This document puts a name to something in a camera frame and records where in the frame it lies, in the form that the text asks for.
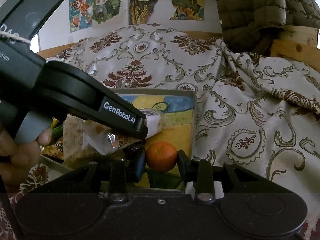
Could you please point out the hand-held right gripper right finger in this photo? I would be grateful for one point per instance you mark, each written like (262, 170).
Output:
(182, 165)

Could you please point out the olive quilted jacket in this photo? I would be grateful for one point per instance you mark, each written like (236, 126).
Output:
(262, 5)

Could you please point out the clear rice cracker packet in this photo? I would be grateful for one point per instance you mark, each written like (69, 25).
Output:
(72, 140)

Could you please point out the torn colourful wall poster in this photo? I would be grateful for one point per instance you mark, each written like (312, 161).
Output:
(145, 2)

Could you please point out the dark blue snack packet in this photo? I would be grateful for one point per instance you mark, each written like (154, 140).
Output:
(135, 150)

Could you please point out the wooden bed frame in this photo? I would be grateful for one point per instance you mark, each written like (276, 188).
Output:
(297, 45)

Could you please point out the blond cartoon character poster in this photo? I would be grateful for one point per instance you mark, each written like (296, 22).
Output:
(105, 2)

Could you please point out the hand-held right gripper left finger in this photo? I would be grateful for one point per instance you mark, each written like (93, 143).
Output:
(140, 166)

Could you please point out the person's left hand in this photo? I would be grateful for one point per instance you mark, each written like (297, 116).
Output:
(17, 160)

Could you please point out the floral printed blanket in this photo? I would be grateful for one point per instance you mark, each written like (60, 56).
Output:
(250, 92)

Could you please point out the red-haired cartoon girl poster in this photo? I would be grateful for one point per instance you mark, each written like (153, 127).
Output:
(80, 12)

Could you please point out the green sausage stick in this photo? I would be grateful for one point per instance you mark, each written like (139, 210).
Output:
(57, 132)

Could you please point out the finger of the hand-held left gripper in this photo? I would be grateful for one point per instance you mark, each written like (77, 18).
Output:
(142, 130)

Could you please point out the grey tray with cartoon print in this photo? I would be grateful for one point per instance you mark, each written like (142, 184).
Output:
(180, 120)

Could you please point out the clear nut snack packet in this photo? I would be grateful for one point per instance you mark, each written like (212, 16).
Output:
(155, 120)

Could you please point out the tangerine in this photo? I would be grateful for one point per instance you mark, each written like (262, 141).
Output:
(161, 156)

